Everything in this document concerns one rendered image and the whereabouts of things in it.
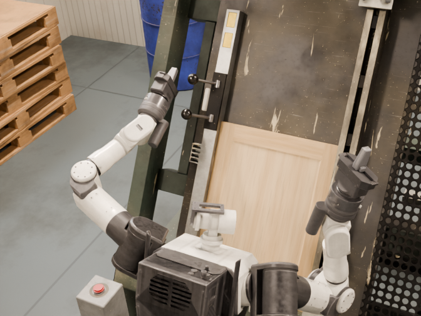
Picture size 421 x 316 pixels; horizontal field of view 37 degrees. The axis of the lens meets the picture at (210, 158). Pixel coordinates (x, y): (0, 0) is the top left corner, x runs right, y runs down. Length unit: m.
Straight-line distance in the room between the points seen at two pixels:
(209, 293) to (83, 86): 4.18
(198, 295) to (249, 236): 0.68
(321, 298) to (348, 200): 0.31
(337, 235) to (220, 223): 0.31
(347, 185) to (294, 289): 0.30
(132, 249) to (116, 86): 3.77
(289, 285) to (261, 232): 0.57
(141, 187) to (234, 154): 0.38
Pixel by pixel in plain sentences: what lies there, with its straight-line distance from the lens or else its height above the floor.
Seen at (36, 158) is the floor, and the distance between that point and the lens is 4.77.
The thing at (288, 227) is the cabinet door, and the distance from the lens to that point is 2.17.
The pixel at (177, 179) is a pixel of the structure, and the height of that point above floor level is 1.13.
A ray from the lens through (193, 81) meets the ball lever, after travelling 2.15.
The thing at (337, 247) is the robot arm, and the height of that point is 1.36.
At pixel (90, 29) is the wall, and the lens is 6.46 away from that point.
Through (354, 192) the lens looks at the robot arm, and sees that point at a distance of 1.63.
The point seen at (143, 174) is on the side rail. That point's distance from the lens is 2.36.
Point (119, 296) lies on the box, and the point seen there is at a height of 0.90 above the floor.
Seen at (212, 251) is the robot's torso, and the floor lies 1.35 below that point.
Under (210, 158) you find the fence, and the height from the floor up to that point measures 1.27.
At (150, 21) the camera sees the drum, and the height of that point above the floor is 0.60.
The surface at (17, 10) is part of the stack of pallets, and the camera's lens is 5.01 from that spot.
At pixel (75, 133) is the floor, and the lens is 4.96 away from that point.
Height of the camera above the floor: 2.54
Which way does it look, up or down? 35 degrees down
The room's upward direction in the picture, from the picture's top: 5 degrees counter-clockwise
